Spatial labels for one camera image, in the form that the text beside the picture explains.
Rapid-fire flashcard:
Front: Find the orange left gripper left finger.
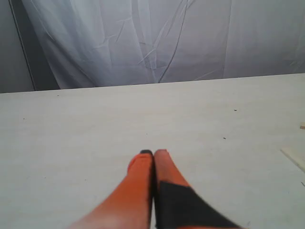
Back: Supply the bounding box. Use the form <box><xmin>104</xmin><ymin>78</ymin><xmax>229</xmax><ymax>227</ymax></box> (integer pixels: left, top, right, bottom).
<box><xmin>69</xmin><ymin>150</ymin><xmax>153</xmax><ymax>229</ymax></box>

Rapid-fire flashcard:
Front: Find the left gripper orange and black right finger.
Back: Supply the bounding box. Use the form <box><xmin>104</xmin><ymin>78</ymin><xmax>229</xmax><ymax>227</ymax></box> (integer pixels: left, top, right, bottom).
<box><xmin>154</xmin><ymin>149</ymin><xmax>240</xmax><ymax>229</ymax></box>

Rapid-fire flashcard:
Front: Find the light wood stick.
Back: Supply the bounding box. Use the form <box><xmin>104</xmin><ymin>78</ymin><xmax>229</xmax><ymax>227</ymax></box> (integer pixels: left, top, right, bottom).
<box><xmin>280</xmin><ymin>147</ymin><xmax>305</xmax><ymax>172</ymax></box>

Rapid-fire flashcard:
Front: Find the white backdrop cloth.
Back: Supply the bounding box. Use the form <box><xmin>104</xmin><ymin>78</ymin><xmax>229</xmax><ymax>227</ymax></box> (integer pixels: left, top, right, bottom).
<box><xmin>10</xmin><ymin>0</ymin><xmax>305</xmax><ymax>89</ymax></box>

